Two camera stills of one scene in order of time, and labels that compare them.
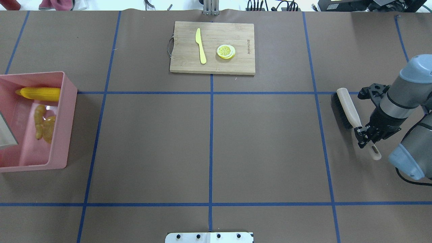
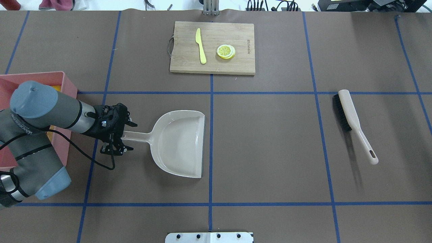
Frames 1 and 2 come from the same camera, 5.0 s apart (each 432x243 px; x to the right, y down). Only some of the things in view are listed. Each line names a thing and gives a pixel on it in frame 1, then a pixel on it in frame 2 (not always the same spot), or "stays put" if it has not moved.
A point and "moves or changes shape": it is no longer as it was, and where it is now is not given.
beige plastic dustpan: (7, 138) moves or changes shape
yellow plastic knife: (197, 38) stays put
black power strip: (282, 9) stays put
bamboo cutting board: (186, 55) stays put
